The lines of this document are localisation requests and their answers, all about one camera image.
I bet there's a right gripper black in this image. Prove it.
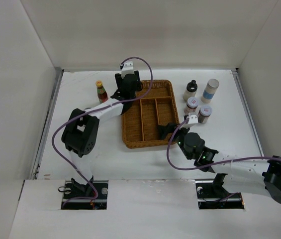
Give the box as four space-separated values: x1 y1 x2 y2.
157 122 193 160

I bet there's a red sauce bottle yellow cap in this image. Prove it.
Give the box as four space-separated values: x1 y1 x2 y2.
95 81 108 103

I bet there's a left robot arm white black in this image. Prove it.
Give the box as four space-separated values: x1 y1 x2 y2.
61 71 142 159

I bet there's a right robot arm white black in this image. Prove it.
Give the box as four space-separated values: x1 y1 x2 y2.
158 121 281 204

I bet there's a brown wicker divided basket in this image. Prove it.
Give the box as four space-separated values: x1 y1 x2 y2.
121 80 180 149

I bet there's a satay sauce jar white lid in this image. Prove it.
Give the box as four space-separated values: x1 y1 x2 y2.
184 97 199 114

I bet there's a dark spice jar white lid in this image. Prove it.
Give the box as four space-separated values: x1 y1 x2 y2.
198 105 212 123

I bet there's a black cap white powder bottle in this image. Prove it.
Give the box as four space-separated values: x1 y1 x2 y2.
183 80 198 102

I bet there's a blue label bottle silver cap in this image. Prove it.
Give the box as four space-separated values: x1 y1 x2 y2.
201 79 219 104

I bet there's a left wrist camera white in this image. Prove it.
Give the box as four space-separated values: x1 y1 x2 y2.
120 60 134 78

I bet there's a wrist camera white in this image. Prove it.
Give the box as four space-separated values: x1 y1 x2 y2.
120 60 134 78
183 113 198 128

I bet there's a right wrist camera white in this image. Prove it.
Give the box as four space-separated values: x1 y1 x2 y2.
183 113 198 128

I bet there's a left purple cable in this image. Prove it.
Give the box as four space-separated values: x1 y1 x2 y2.
52 56 154 207

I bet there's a purple cable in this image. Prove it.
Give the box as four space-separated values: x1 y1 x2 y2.
166 119 281 172
52 56 154 207

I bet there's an aluminium table edge rail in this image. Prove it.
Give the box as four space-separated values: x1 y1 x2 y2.
29 67 64 179

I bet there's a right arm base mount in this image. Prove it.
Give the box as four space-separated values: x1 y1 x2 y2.
195 174 244 210

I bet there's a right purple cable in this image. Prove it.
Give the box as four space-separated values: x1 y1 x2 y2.
166 119 281 172

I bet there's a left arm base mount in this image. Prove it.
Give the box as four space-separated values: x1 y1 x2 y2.
58 178 109 210

